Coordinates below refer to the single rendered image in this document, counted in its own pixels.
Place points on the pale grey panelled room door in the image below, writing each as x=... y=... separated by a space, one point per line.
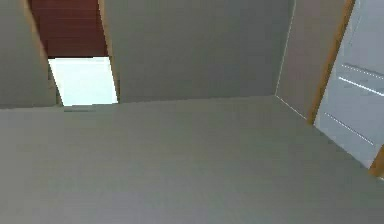
x=356 y=100

